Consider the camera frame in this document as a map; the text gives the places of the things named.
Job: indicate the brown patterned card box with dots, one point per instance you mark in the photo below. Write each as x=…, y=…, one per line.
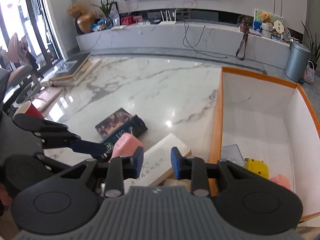
x=113, y=122

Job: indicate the pink notebook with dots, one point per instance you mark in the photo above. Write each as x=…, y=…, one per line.
x=46, y=97

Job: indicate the long white glasses box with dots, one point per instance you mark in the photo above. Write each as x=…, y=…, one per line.
x=157, y=162

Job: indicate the red snack boxes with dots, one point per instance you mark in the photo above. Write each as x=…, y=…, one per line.
x=129, y=20

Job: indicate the woven pastel basket bag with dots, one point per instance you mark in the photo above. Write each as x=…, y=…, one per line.
x=309, y=73

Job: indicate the green picture board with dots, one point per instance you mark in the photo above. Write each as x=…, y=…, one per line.
x=257, y=20

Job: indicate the pink rounded box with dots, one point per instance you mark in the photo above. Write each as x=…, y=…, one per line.
x=126, y=146

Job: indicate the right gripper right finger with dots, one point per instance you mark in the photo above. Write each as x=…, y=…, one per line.
x=191, y=168

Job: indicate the orange storage box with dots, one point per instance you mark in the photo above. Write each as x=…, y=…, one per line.
x=271, y=120

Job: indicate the copper round vase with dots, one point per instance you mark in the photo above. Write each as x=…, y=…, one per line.
x=85, y=21

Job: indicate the teddy bear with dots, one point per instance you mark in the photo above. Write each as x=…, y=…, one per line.
x=266, y=25

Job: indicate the yellow tape measure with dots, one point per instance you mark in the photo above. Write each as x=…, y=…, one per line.
x=258, y=167

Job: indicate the round paper fan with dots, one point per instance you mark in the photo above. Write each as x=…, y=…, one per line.
x=278, y=29

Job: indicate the grey pedal trash bin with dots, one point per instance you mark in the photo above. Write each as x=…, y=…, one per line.
x=297, y=61

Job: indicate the stack of books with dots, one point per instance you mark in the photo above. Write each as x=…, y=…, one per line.
x=72, y=71

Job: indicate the white wifi router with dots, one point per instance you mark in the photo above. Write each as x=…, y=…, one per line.
x=167, y=18

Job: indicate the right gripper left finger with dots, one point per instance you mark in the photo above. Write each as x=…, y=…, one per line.
x=120, y=169

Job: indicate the floor potted plant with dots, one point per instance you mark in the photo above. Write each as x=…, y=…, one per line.
x=312, y=43

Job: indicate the red paper cup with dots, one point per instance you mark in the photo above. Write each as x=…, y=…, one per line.
x=29, y=109

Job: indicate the brown leather camera case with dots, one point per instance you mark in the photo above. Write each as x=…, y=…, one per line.
x=244, y=28

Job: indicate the green plant in glass vase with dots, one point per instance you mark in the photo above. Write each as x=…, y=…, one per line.
x=105, y=7

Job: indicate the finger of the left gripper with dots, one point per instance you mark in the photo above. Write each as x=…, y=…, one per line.
x=96, y=150

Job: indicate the dark shampoo bottle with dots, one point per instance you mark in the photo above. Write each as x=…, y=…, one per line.
x=135, y=126

